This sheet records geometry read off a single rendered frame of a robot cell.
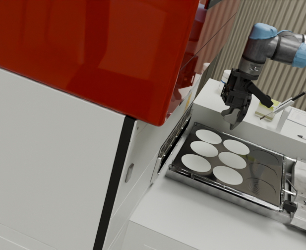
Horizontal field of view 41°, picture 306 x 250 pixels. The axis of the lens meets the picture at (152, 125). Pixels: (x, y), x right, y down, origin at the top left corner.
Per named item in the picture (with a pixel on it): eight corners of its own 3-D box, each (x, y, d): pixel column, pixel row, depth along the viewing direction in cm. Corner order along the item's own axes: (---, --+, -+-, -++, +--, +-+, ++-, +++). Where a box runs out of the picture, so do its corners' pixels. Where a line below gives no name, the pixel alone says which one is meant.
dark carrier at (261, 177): (172, 165, 130) (172, 164, 130) (195, 125, 161) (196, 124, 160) (278, 207, 124) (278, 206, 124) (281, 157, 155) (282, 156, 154)
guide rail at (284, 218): (164, 176, 138) (167, 168, 136) (166, 173, 139) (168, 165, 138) (313, 235, 129) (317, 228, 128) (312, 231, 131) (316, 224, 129)
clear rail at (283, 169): (277, 212, 123) (279, 208, 123) (282, 156, 156) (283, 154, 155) (282, 214, 123) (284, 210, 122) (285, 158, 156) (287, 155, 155)
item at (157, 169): (149, 182, 128) (156, 156, 124) (183, 128, 166) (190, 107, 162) (153, 184, 128) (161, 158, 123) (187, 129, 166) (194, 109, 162)
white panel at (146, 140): (89, 264, 97) (124, 116, 79) (177, 131, 169) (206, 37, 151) (100, 269, 97) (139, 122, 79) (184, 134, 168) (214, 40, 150)
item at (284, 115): (266, 127, 158) (278, 95, 152) (266, 123, 161) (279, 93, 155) (281, 132, 157) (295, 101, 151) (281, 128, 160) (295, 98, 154)
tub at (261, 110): (253, 115, 165) (259, 99, 162) (257, 109, 171) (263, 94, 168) (271, 122, 163) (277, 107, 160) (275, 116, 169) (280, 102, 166)
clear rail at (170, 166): (167, 168, 129) (168, 164, 129) (168, 166, 131) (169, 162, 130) (282, 214, 123) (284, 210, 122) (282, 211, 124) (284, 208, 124)
